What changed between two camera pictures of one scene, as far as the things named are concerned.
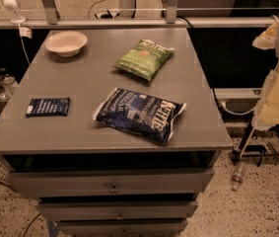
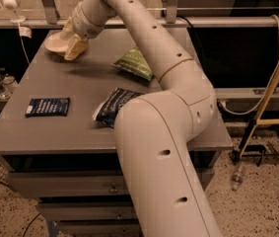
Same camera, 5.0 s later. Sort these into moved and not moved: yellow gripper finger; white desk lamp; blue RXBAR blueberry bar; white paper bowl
Moved: yellow gripper finger
Not moved: white desk lamp; blue RXBAR blueberry bar; white paper bowl
